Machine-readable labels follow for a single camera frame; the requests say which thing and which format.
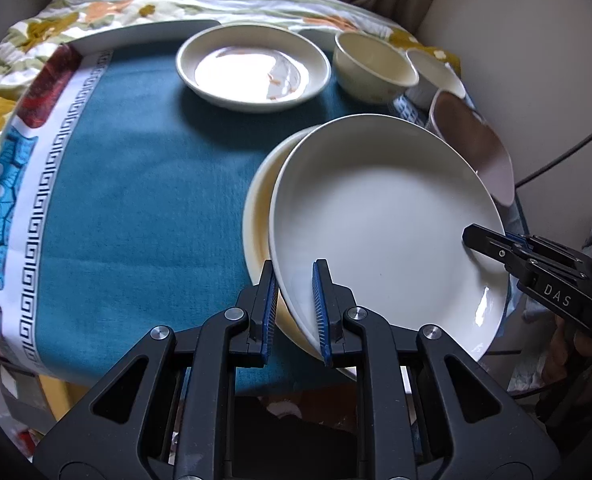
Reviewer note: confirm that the person's right hand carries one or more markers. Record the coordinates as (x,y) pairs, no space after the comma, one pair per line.
(573,345)

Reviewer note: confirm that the cream bowl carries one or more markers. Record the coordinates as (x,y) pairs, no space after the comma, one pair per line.
(370,67)

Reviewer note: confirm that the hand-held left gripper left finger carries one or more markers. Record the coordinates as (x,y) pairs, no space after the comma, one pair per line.
(268,310)

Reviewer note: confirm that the white bowl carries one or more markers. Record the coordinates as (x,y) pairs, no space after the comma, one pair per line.
(435,72)

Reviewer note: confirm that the white plate with orange print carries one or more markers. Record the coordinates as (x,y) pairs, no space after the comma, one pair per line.
(251,70)

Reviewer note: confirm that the large white plate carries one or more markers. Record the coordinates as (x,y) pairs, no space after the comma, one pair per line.
(385,220)

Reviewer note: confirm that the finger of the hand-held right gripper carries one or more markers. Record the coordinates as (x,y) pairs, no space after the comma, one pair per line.
(555,255)
(490,245)

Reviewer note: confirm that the teal tablecloth with patterned border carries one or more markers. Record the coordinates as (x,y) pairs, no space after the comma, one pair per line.
(141,210)

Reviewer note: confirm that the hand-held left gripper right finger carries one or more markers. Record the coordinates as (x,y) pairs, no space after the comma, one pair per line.
(320,310)

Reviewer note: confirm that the cream plate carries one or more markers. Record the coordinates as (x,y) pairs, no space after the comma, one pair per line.
(258,230)

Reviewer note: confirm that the grey table rim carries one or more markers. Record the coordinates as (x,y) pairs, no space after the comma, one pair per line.
(141,32)

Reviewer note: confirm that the floral blanket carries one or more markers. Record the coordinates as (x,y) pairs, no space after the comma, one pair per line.
(41,25)

